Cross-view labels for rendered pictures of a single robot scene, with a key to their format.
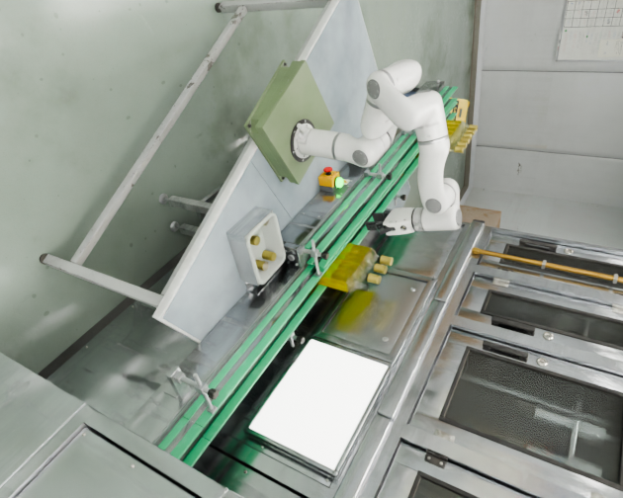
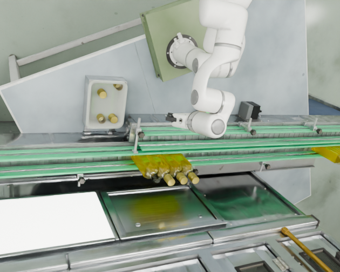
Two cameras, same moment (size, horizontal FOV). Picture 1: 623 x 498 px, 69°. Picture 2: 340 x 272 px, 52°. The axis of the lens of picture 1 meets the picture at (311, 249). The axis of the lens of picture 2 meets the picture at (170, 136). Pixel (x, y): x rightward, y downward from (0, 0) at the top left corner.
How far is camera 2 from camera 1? 0.89 m
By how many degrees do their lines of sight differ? 27
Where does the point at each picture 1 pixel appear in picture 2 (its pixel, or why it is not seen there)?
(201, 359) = (8, 138)
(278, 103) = (168, 8)
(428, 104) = (226, 8)
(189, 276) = (37, 79)
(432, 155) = (214, 55)
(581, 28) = not seen: outside the picture
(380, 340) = (133, 223)
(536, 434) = not seen: outside the picture
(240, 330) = (47, 142)
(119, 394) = not seen: outside the picture
